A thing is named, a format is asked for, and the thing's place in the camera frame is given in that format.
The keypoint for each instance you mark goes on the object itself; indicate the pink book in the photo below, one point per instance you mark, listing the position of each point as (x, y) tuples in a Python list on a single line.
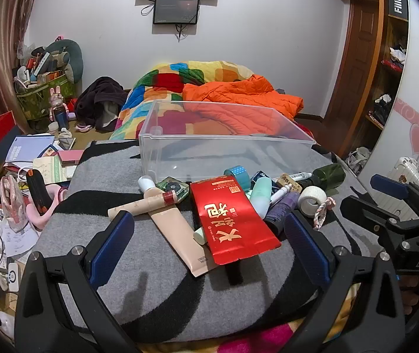
[(70, 156)]

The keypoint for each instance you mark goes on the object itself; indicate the wooden shelf unit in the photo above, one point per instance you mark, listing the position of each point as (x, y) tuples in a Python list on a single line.
[(387, 81)]

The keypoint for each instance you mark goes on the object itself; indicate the pale green book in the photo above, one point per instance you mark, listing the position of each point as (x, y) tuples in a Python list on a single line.
[(49, 169)]

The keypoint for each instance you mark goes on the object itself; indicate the green basket of clutter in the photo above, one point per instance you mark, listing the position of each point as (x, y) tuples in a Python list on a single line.
[(38, 97)]

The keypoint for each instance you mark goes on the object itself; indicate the pink bunny figure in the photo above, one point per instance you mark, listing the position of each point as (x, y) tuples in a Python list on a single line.
[(55, 97)]

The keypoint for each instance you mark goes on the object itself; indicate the dark green glass bottle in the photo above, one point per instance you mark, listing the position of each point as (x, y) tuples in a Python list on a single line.
[(328, 176)]

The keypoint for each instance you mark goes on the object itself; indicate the white shoes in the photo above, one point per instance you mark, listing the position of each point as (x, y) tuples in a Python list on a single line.
[(358, 160)]

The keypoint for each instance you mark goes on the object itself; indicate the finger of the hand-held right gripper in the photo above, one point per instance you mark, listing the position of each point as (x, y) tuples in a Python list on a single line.
[(389, 187), (365, 213)]

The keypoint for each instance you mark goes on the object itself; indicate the white charger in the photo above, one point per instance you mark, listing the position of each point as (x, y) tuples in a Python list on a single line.
[(13, 277)]

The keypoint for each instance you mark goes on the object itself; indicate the clear plastic bin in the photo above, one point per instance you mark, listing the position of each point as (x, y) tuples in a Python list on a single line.
[(227, 147)]

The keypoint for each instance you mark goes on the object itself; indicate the mint green bottle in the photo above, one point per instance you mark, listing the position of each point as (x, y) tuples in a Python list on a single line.
[(260, 196)]

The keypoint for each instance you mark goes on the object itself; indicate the dark purple bottle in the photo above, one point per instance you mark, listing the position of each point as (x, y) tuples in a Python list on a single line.
[(283, 211)]

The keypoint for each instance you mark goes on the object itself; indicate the green neck pillow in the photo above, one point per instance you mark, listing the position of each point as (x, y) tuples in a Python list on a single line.
[(71, 53)]

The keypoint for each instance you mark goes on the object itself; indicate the white ointment tube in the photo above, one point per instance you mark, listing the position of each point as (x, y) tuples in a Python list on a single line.
[(302, 176)]

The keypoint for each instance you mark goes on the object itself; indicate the beige cosmetic stick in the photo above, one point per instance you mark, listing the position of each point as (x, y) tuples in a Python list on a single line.
[(136, 204)]

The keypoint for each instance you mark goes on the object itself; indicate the black printed box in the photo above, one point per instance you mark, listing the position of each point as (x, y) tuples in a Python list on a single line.
[(397, 4)]

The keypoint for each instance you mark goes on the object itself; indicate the red foil packet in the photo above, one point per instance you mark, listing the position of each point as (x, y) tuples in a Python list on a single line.
[(231, 220)]

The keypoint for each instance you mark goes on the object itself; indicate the dark blue bottle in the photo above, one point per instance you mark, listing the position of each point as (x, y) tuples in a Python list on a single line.
[(61, 117)]

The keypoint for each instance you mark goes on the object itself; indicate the person's right hand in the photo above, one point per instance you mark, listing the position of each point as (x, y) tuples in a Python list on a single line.
[(406, 292)]

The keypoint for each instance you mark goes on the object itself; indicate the green square box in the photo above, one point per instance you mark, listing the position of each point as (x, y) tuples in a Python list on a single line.
[(174, 188)]

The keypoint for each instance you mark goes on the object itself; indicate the wooden tag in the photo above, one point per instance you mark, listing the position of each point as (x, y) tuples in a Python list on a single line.
[(289, 181)]

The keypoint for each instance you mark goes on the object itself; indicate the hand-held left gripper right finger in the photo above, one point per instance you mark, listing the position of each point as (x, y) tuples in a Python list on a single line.
[(305, 242)]

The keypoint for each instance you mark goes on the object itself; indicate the beige cosmetic tube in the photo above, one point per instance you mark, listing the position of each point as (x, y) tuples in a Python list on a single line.
[(176, 228)]

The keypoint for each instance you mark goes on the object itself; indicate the white suitcase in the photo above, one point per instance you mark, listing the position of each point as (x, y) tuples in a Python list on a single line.
[(408, 171)]

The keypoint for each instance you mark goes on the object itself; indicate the white tape roll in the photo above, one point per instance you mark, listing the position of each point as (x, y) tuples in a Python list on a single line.
[(312, 198)]

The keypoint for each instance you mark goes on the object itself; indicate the blue notebook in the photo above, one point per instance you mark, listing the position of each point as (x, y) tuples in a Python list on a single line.
[(25, 149)]

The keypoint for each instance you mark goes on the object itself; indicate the wooden door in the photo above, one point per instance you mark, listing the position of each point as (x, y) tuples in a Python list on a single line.
[(356, 66)]

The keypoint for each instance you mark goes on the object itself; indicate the white wardrobe sliding door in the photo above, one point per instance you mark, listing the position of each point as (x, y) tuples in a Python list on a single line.
[(415, 99)]

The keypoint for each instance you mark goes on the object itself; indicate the dark clothing pile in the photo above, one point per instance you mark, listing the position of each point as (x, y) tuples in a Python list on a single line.
[(99, 95)]

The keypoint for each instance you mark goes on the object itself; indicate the colourful patchwork quilt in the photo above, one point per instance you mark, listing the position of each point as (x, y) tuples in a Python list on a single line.
[(150, 92)]

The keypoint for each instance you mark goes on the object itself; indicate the blue tape roll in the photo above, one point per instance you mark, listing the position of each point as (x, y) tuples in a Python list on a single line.
[(237, 174)]

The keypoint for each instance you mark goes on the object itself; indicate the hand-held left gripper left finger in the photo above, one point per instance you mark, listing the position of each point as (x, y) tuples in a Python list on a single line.
[(113, 242)]

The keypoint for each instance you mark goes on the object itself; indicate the white pen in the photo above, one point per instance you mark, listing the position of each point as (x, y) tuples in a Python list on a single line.
[(280, 195)]

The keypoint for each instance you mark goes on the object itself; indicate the small blue box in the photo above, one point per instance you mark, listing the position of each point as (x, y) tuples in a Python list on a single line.
[(258, 175)]

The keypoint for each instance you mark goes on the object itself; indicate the pink transparent bag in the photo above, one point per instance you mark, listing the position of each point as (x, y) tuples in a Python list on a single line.
[(12, 206)]

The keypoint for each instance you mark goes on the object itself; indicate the orange quilted jacket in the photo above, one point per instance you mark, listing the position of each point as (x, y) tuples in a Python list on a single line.
[(242, 95)]

